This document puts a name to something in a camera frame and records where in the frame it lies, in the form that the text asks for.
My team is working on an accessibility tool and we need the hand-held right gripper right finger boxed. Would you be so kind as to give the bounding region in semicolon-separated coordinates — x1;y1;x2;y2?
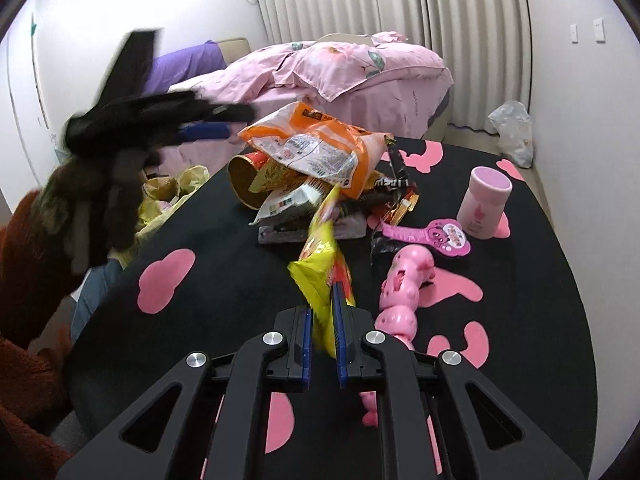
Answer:
331;282;586;480

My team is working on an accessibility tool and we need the black striped wrapper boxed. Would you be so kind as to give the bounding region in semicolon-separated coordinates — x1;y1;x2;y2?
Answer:
382;135;416;193

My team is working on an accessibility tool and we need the white pleated curtain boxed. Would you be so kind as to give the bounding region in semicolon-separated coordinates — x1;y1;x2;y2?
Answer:
250;0;531;136

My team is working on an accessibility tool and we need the gold paper cup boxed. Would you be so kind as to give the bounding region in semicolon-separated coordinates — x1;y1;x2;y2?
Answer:
227;152;273;211

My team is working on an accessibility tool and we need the small black wrapper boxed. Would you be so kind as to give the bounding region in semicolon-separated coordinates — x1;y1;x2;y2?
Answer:
370;232;401;266

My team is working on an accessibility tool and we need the yellow crinkle-edged wrapper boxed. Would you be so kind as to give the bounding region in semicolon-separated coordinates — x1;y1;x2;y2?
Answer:
248;162;326;196

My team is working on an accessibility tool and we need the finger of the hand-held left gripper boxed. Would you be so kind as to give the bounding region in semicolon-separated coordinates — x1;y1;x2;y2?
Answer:
150;91;257;123
155;124;232;148

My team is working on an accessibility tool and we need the person's left forearm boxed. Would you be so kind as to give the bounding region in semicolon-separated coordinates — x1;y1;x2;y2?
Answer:
0;162;108;361

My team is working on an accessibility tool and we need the person's left hand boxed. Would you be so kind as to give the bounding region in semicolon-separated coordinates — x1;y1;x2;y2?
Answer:
67;152;151;273

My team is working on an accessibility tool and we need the pink caterpillar toy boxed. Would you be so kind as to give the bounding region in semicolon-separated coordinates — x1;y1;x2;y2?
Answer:
360;244;436;428

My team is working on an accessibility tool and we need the purple pillow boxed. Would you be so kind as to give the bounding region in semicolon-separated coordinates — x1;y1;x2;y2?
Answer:
145;41;228;96

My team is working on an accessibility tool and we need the white barcode snack packet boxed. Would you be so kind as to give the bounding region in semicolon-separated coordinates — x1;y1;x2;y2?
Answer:
250;180;341;228

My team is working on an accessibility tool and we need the pink white jar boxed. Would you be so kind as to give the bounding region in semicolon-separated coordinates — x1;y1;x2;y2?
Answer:
456;166;513;238

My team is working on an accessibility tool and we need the black pink-patterned tablecloth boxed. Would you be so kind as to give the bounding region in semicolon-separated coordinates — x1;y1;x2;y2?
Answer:
65;135;598;480

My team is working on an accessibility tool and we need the person's brown fleece jacket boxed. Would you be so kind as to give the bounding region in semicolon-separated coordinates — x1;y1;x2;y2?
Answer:
0;335;76;480

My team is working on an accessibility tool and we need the orange snack bag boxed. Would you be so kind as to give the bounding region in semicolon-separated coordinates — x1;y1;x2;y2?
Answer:
237;101;396;200

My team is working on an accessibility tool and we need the beige bed headboard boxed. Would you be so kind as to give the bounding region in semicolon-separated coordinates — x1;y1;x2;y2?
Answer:
220;37;251;68

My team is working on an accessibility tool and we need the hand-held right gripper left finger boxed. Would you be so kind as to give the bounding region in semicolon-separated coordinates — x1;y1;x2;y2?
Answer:
55;305;315;480

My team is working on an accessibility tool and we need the yellow plastic trash bag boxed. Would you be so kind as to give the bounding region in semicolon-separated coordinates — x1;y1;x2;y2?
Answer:
137;165;211;261

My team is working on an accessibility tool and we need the pink floral duvet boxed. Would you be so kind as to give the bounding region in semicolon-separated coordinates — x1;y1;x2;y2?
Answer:
167;31;453;141

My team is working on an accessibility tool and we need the person's blue jeans leg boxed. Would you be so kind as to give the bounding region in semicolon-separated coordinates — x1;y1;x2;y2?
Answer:
70;260;126;341

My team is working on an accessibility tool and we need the yellow snack packet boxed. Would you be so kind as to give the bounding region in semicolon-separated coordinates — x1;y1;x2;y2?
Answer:
287;185;357;361

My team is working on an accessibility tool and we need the white plastic bag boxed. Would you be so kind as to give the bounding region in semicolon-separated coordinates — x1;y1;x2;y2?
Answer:
487;100;535;168

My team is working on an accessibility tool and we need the clear plastic wrapper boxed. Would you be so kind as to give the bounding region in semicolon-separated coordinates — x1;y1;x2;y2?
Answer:
257;210;368;247

